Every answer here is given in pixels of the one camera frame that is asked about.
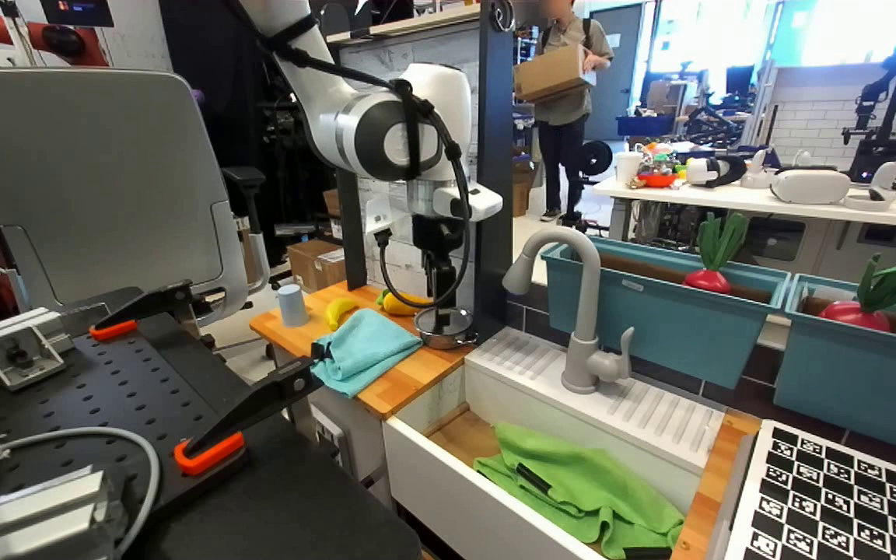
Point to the yellow plush banana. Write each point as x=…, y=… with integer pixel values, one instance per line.
x=339, y=311

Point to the black vertical post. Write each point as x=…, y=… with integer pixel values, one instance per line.
x=495, y=158

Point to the silver round lid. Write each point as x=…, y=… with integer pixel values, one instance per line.
x=450, y=332

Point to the person in grey shirt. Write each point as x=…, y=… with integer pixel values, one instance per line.
x=566, y=136

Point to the white sink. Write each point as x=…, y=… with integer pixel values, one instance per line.
x=426, y=488

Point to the flat monitor panel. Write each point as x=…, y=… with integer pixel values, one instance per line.
x=84, y=175

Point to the light blue cloth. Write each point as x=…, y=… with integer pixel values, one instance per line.
x=365, y=352

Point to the aluminium extrusion bracket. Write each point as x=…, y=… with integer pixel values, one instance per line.
x=14, y=359
x=31, y=517

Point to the grey faucet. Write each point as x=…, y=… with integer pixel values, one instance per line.
x=586, y=311

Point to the red toy radish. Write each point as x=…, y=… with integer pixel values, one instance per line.
x=706, y=280
x=854, y=311

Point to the small cardboard box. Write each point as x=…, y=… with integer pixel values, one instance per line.
x=315, y=266

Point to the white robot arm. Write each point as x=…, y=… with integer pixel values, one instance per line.
x=335, y=113

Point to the red padded bar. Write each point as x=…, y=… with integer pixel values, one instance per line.
x=53, y=37

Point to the white background table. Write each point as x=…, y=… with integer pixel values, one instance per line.
x=780, y=204

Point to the green cloth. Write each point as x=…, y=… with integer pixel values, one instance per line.
x=584, y=488

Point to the black perforated board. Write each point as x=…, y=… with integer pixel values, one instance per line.
x=137, y=393

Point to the grey-blue cylinder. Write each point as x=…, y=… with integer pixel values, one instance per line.
x=292, y=308

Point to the carried cardboard box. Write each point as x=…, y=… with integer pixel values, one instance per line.
x=547, y=72

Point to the teal bin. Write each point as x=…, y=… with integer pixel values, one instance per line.
x=668, y=322
x=862, y=384

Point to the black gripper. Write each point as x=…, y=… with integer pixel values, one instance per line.
x=447, y=254

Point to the silver pot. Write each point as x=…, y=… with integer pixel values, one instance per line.
x=450, y=344

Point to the checkerboard calibration board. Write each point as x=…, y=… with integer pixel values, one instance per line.
x=840, y=499

